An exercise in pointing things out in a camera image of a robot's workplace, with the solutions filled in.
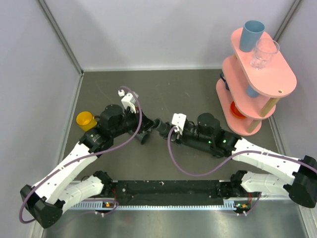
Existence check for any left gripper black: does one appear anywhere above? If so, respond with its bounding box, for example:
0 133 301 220
111 106 156 138

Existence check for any grey plastic pipe fitting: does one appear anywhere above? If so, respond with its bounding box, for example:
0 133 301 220
134 130 152 145

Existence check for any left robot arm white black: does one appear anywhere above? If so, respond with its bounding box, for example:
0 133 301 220
19 105 156 229

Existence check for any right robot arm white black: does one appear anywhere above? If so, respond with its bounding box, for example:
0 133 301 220
156 113 317 208

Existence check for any yellow plastic cup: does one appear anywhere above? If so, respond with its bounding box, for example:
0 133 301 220
76 111 100 131

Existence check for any orange bowl bottom tier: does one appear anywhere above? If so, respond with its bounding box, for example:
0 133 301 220
230 101 246 119

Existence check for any dark blue cup behind shelf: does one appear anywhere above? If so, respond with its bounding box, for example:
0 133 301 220
220 71 230 91

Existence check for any pink three-tier shelf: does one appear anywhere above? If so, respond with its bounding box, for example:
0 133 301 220
216 28 297 136

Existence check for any blue cup middle tier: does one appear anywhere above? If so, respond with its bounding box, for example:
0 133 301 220
246 85 259 98

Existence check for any clear glass cup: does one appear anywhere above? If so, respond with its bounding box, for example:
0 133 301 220
250 38 280 69

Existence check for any blue cup on top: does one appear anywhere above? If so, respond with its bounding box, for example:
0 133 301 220
239 20 265 52

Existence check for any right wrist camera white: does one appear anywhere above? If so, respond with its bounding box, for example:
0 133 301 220
171 113 187 135

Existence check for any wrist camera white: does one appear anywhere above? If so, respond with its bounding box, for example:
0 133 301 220
171 113 187 135
118 89 137 114

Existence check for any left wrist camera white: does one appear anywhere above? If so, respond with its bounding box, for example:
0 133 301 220
118 89 137 114

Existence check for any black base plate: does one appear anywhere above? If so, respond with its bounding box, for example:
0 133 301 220
113 180 230 206

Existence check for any grey slotted cable duct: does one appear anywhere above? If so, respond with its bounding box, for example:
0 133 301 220
70 200 251 211

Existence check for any aluminium frame rail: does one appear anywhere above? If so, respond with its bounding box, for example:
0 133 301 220
261 192 290 200

